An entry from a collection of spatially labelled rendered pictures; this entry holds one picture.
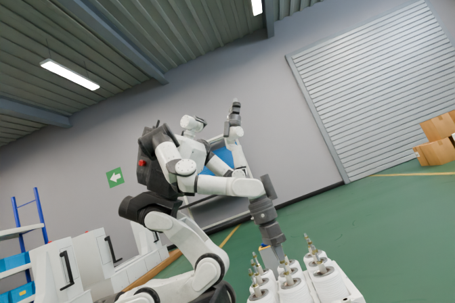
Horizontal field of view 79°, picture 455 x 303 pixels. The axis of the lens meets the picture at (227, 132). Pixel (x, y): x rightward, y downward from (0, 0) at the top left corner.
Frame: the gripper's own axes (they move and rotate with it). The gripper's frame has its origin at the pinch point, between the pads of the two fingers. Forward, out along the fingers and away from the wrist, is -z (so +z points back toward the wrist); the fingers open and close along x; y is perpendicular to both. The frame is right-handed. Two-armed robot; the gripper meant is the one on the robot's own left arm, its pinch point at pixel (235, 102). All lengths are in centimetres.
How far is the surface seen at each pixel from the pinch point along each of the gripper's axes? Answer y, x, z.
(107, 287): 72, -212, 121
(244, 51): -103, -335, -370
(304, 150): -250, -346, -145
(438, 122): -308, -98, -99
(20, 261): 249, -466, 106
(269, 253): -19, 13, 89
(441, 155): -313, -111, -56
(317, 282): -17, 55, 99
